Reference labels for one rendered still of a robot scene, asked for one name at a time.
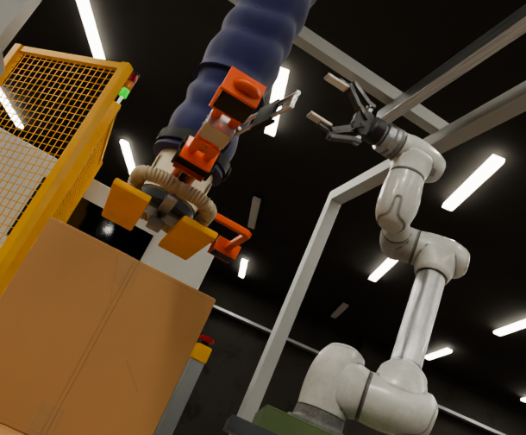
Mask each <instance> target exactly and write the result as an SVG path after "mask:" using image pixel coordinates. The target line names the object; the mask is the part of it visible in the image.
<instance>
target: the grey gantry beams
mask: <svg viewBox="0 0 526 435"><path fill-rule="evenodd" d="M293 44H295V45H296V46H298V47H300V48H302V49H303V50H304V51H305V52H307V53H308V54H310V55H312V56H313V57H315V58H316V59H318V60H320V61H321V62H322V63H323V64H325V65H326V66H328V67H330V68H331V69H333V70H334V71H336V72H337V73H339V74H340V75H341V76H343V77H344V78H346V79H348V80H349V81H351V82H353V81H354V80H356V81H357V82H358V84H359V85H360V87H361V88H362V89H363V90H364V91H366V92H368V93H369V94H371V95H372V96H374V97H375V98H376V99H378V100H379V101H381V102H382V103H384V104H389V103H390V102H391V101H392V100H394V99H395V98H397V97H398V96H400V95H401V94H402V93H403V92H402V91H400V90H399V89H398V88H396V87H395V86H393V85H391V84H390V83H388V82H387V81H385V80H384V79H382V78H381V77H380V76H378V75H377V74H375V73H374V72H372V71H370V70H369V69H367V68H366V67H365V66H363V65H361V63H359V62H358V61H356V60H354V59H353V58H351V57H350V56H348V55H347V54H345V53H343V52H342V51H341V50H340V49H338V48H337V47H335V46H333V45H332V44H330V43H329V42H327V41H325V40H324V39H323V38H322V37H321V36H319V35H317V34H316V33H314V32H313V31H311V30H310V29H308V28H306V27H305V26H304V27H303V29H302V30H301V32H300V33H299V34H298V36H297V38H296V39H295V40H294V41H293ZM525 111H526V80H525V81H523V82H522V83H521V84H519V85H517V86H515V87H513V88H511V89H510V90H508V91H506V92H505V93H503V94H501V95H499V96H498V97H496V98H494V99H493V100H491V101H489V102H487V103H485V104H483V105H481V106H480V107H479V108H477V109H475V110H473V111H471V112H469V113H467V114H466V115H465V116H463V117H461V118H459V119H457V120H455V121H454V122H452V123H448V122H446V121H445V120H443V119H442V118H440V117H439V116H437V115H436V114H435V113H433V112H432V111H430V110H428V109H427V108H425V107H424V106H422V105H421V104H418V105H417V106H415V107H414V108H412V109H411V110H409V111H407V112H406V113H404V114H403V115H402V116H403V117H405V118H407V119H408V120H410V121H411V122H413V123H414V124H416V125H417V126H419V127H420V128H422V129H424V130H425V131H427V132H428V133H430V135H429V136H427V137H425V138H423V140H424V141H426V142H427V143H428V144H430V145H431V146H432V147H433V148H435V149H436V150H437V151H438V152H439V153H440V154H442V153H444V152H446V151H448V150H449V149H451V148H454V147H456V146H458V145H460V144H462V143H463V142H466V141H468V140H470V139H472V138H474V137H475V136H478V135H480V134H482V133H484V132H486V131H487V130H489V129H492V128H494V127H496V126H498V125H499V124H501V123H504V122H506V121H508V120H510V119H512V118H513V117H515V116H517V115H519V114H521V113H523V112H525ZM389 171H390V160H389V159H387V160H386V161H383V162H381V163H379V164H378V165H377V166H375V167H373V168H371V169H369V170H367V171H366V172H364V173H362V174H361V175H359V176H357V177H355V178H354V179H352V180H350V181H349V182H347V183H345V184H343V185H342V186H339V187H337V188H336V189H335V190H333V191H331V192H330V193H329V196H328V198H327V201H328V200H330V199H333V200H334V201H336V202H337V203H339V204H341V205H342V204H344V203H346V202H348V201H349V200H351V199H354V198H356V197H358V196H360V195H361V194H362V193H364V192H367V191H369V190H371V189H373V188H374V187H376V186H379V185H381V184H383V183H384V182H385V179H386V177H387V175H388V173H389ZM327 201H326V202H327Z"/></svg>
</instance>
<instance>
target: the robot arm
mask: <svg viewBox="0 0 526 435"><path fill-rule="evenodd" d="M324 79H325V80H326V81H328V82H329V83H330V84H331V85H333V86H335V87H336V88H338V89H339V90H341V91H343V92H344V91H346V92H347V95H348V97H349V99H350V101H351V104H352V106H353V107H354V116H353V120H352V121H351V124H349V125H342V126H335V127H333V126H332V125H333V124H332V123H330V122H329V121H327V120H326V119H324V118H322V117H320V116H319V115H317V114H316V113H315V112H313V111H311V112H310V113H309V114H308V115H307V116H306V117H308V118H309V119H310V120H312V121H313V122H315V123H317V127H318V128H320V129H322V130H324V131H325V132H326V133H327V137H326V140H327V141H331V142H345V143H350V144H352V145H354V146H357V145H359V144H360V143H362V140H361V138H362V139H363V140H364V141H365V142H367V143H369V144H370V145H373V149H374V150H375V151H377V152H378V153H380V154H382V155H383V156H384V157H385V158H387V159H389V160H390V171H389V173H388V175H387V177H386V179H385V182H384V184H383V185H382V188H381V191H380V193H379V197H378V200H377V204H376V209H375V216H376V220H377V223H378V225H379V227H381V228H382V230H381V231H380V237H379V244H380V248H381V250H382V252H383V254H384V255H385V256H386V257H387V258H389V259H392V260H395V261H401V262H405V263H408V264H410V265H413V266H414V273H415V276H416V278H415V281H414V284H413V287H412V289H411V293H410V297H409V300H408V303H407V306H406V309H405V312H404V317H403V320H402V323H401V325H400V328H399V332H398V336H397V339H396V343H395V345H394V348H393V351H392V353H391V359H390V360H388V361H386V362H383V363H382V364H381V365H380V366H379V369H378V370H377V372H376V373H374V372H372V371H370V370H369V369H367V368H366V367H364V365H365V361H364V358H363V357H362V355H361V353H359V352H358V351H357V350H356V349H355V348H353V347H351V346H349V345H346V344H340V343H332V344H329V345H328V346H326V347H325V348H323V349H322V350H321V351H320V353H319V354H318V355H317V356H316V358H315V359H314V361H313V362H312V364H311V365H310V368H309V370H308V373H307V375H306V376H305V379H304V383H303V386H302V388H301V392H300V395H299V398H298V401H297V404H296V406H295V408H294V410H293V413H291V412H288V413H289V414H290V415H292V416H295V417H297V418H299V419H302V420H304V421H306V422H308V423H311V424H312V425H314V426H317V427H320V428H322V429H323V430H325V431H328V432H331V433H333V434H335V435H343V434H342V431H343V427H344V423H345V421H346V419H353V420H356V421H358V422H360V423H362V424H364V425H365V426H368V427H371V428H372V429H374V430H376V431H379V432H383V433H385V434H388V435H429V434H430V432H431V430H432V428H433V426H434V423H435V420H436V417H437V414H438V411H439V409H438V406H437V402H436V400H435V397H434V396H433V395H432V394H430V393H428V387H427V384H428V381H427V378H426V376H425V374H424V373H423V371H422V367H423V361H424V358H425V355H426V351H427V348H428V345H429V339H430V335H431V332H432V329H433V325H434V322H435V318H436V314H437V311H438V308H439V305H440V301H441V296H442V292H443V288H444V286H445V285H447V284H448V283H449V282H450V280H451V279H458V278H460V277H462V276H463V275H464V274H465V273H466V272H467V269H468V266H469V262H470V254H469V252H468V251H467V249H466V248H465V247H463V246H462V245H461V244H459V243H457V242H456V241H454V240H452V239H449V238H447V237H444V236H440V235H437V234H434V233H431V232H425V231H421V230H417V229H414V228H412V227H410V224H411V222H412V221H413V219H414V218H415V216H416V214H417V211H418V208H419V205H420V202H421V197H422V193H423V184H424V183H433V182H436V181H437V180H438V179H440V178H441V176H442V175H443V173H444V171H445V168H446V162H445V160H444V158H443V157H442V155H441V154H440V153H439V152H438V151H437V150H436V149H435V148H433V147H432V146H431V145H430V144H428V143H427V142H426V141H424V140H423V139H421V138H419V137H417V136H414V135H411V134H409V133H407V132H405V131H404V130H403V129H400V128H399V127H398V126H396V125H395V124H393V123H387V122H385V121H384V120H382V119H381V118H379V117H375V116H374V115H373V114H372V112H373V110H374V109H375V108H376V105H375V104H374V103H373V102H372V101H371V100H370V99H369V98H368V96H367V95H366V94H365V92H364V91H363V90H362V88H361V87H360V85H359V84H358V82H357V81H356V80H354V81H353V82H352V83H350V84H349V83H348V82H347V81H345V80H343V79H338V78H337V77H336V76H334V75H332V74H331V73H328V74H327V75H326V76H325V77H324ZM364 107H365V108H366V109H365V108H364ZM359 110H360V111H359ZM366 110H367V111H366ZM331 126H332V127H331ZM353 131H354V133H355V134H356V136H345V135H338V134H336V133H342V132H353ZM420 232H421V233H420ZM419 235H420V236H419ZM418 237H419V238H418ZM417 240H418V241H417ZM414 251H415V252H414ZM413 254H414V255H413ZM412 256H413V257H412ZM411 259H412V260H411ZM370 372H371V373H370Z"/></svg>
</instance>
